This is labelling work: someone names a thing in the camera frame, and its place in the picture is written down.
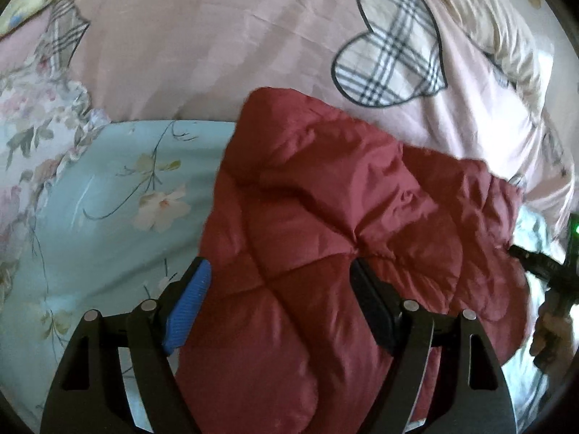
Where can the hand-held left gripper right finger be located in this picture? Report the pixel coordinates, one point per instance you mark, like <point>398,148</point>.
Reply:
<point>373,300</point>

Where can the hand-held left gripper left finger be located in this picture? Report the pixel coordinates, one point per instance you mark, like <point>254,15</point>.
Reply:
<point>192,300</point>

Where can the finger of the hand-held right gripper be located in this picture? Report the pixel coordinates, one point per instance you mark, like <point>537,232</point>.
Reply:
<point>536,262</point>

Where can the red quilted coat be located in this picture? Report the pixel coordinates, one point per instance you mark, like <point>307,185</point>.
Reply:
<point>316,217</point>

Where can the person's right hand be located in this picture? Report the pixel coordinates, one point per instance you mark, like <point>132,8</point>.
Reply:
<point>545,332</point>

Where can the light blue floral bedsheet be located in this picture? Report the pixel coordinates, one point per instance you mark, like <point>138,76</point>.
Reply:
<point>113,235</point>

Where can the beige cloth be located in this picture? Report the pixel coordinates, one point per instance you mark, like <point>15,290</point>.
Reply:
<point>497,22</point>

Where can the floral ruffled pillow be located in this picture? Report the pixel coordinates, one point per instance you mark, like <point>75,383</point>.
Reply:
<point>31,113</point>

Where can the pink quilt with plaid hearts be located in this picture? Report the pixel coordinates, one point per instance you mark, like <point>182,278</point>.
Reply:
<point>226,40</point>

